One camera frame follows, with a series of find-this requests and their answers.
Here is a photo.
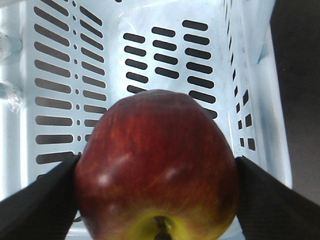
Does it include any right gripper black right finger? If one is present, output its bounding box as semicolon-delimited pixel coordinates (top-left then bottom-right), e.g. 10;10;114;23
235;156;320;240

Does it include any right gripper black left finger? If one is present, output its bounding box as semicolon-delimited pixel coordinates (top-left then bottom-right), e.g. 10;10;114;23
0;155;79;240

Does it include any red-green apple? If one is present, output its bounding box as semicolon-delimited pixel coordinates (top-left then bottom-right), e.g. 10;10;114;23
74;90;240;240

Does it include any light blue plastic basket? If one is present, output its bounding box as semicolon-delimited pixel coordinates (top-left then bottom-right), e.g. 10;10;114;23
0;0;293;240

